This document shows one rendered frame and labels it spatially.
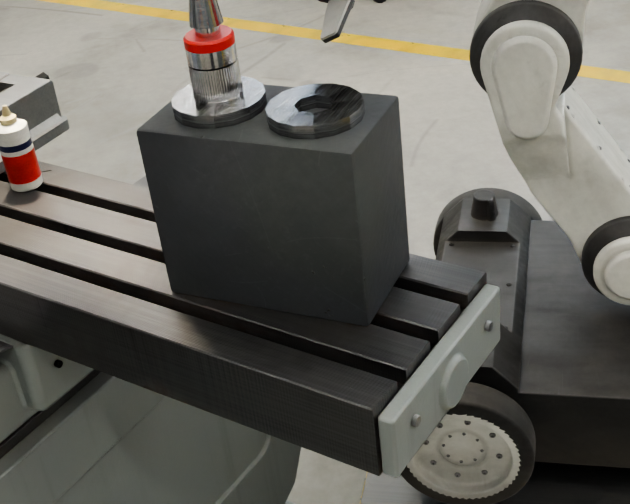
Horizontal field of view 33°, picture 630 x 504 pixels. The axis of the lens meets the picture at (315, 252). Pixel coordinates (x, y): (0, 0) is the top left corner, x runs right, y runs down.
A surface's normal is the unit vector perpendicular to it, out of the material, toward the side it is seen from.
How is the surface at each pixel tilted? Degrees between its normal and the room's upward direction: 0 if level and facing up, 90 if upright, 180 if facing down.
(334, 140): 0
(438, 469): 90
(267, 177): 90
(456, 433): 90
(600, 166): 90
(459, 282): 0
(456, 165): 0
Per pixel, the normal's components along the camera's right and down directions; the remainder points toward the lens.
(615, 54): -0.11, -0.83
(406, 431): 0.84, 0.22
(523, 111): -0.21, 0.55
